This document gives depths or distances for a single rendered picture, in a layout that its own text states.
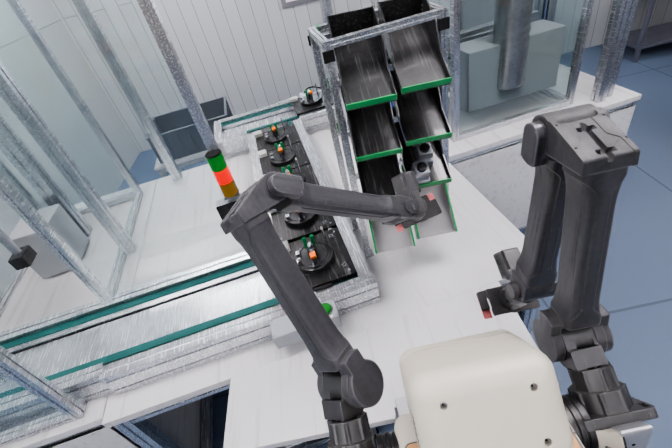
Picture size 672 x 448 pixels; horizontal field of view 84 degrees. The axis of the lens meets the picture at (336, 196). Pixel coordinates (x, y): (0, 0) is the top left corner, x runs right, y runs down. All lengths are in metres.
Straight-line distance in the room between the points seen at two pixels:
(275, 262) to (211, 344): 0.68
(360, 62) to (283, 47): 3.39
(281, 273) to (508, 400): 0.38
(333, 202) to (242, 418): 0.71
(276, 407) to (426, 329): 0.49
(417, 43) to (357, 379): 0.87
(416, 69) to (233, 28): 3.51
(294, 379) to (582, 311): 0.80
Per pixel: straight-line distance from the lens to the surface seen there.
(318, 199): 0.76
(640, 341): 2.45
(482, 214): 1.60
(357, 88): 1.03
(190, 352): 1.34
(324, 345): 0.70
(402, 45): 1.15
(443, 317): 1.28
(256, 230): 0.66
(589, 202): 0.63
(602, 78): 2.38
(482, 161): 2.06
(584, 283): 0.72
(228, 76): 4.60
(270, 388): 1.25
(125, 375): 1.43
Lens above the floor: 1.93
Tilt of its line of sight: 37 degrees down
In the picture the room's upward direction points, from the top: 14 degrees counter-clockwise
